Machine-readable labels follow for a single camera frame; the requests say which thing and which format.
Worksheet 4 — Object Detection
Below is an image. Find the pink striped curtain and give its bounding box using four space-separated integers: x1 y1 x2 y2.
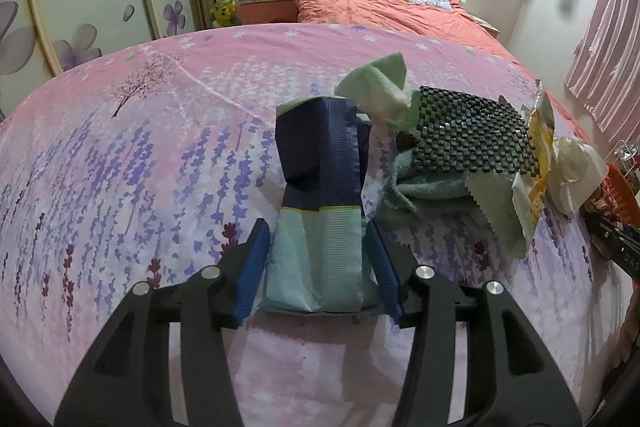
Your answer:
564 0 640 148

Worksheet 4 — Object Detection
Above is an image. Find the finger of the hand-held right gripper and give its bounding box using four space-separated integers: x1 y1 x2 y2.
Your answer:
582 208 640 254

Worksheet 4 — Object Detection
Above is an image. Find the pink nightstand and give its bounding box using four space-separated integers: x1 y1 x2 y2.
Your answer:
235 0 298 26

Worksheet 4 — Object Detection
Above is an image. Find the light green terry cloth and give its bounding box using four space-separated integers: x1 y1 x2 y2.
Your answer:
334 52 418 130

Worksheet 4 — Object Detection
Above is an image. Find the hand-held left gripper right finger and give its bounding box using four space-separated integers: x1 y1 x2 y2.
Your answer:
364 221 583 427

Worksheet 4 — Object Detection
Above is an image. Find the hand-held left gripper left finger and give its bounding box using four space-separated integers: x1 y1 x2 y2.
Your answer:
52 218 273 427

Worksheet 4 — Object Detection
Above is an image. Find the dark green towel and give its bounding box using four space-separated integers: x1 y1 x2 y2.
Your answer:
376 152 501 220

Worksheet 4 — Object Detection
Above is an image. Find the white wire rack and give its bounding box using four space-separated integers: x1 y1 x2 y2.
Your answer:
611 139 640 172

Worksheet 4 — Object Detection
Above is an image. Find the navy and teal cloth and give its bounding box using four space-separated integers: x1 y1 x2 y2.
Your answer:
259 96 381 314

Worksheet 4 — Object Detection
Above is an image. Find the black woven mesh mat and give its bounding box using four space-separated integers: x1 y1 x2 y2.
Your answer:
397 85 548 180

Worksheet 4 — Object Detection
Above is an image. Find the pale green zigzag-edged cloth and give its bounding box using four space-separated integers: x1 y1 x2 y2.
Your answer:
464 172 533 260

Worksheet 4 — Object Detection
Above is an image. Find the pink lavender printed blanket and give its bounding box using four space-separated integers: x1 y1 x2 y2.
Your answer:
0 23 631 427

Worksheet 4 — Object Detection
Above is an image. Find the cream plastic bag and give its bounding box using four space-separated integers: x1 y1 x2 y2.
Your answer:
547 136 611 220

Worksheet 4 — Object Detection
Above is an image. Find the orange plastic basket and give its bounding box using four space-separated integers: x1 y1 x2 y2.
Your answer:
597 162 640 228

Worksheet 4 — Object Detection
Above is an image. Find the yellow and white cloth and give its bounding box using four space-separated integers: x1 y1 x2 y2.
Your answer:
500 79 558 243

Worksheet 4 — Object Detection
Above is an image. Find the orange duvet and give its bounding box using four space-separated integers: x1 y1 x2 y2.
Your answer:
294 0 501 38

